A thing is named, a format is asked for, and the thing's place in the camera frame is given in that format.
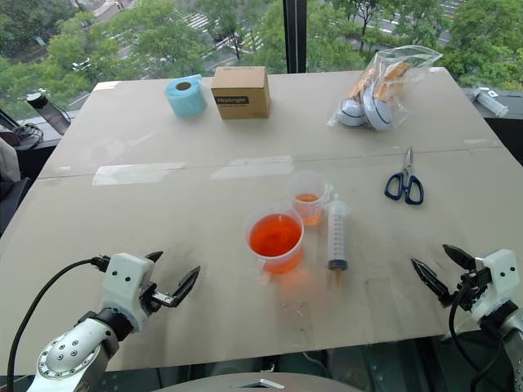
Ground small clear measuring cup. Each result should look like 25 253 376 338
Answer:
286 170 334 227

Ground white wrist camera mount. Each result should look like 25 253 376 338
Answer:
469 248 522 316
99 252 159 332

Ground grey white device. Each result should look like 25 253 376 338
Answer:
472 86 511 119

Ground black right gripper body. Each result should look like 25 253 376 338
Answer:
448 268 494 312

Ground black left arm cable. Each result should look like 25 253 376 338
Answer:
6 256 111 377

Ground grey rounded robot torso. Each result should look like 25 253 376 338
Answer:
154 371 365 392

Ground dark side table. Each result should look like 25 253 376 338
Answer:
461 87 523 169

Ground light blue paper roll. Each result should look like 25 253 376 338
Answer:
163 73 209 120

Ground clear zip plastic bag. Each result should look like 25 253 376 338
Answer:
326 44 445 133

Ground large white round dish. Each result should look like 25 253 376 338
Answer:
362 84 398 132

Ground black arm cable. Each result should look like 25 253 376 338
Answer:
6 256 111 377
449 281 508 392

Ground blue-handled scissors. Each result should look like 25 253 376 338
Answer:
383 146 425 207

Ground black coiled cable bundle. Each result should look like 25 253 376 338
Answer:
0 109 44 150

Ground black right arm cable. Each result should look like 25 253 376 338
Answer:
449 281 508 392

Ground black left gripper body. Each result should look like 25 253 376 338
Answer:
138 280 174 318

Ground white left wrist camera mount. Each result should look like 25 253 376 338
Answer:
99 252 159 332

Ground large clear plastic syringe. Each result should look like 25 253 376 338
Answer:
322 193 353 292

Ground black window frame post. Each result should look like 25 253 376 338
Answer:
283 0 308 75

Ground black water bottle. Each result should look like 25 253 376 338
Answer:
25 92 73 136

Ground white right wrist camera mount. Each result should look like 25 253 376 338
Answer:
469 248 522 316

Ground brown cardboard box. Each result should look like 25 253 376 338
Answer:
210 65 272 121

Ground small white round dish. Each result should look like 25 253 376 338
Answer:
339 99 365 127

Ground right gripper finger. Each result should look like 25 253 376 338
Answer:
442 243 477 270
410 256 451 308

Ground grey fabric object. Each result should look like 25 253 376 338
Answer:
0 136 22 185

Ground large cup orange liquid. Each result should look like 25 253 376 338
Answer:
244 205 306 283

